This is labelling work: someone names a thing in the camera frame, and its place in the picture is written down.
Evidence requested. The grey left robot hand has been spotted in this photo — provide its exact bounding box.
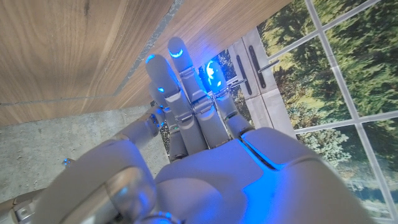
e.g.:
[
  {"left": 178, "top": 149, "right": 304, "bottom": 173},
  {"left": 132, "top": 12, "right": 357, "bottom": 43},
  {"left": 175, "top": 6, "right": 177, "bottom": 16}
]
[{"left": 0, "top": 36, "right": 374, "bottom": 224}]

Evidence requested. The printed window forest backdrop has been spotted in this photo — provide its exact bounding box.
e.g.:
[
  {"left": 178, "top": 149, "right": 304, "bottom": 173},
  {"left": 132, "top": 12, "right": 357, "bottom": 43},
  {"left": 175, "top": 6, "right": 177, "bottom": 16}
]
[{"left": 198, "top": 0, "right": 398, "bottom": 224}]

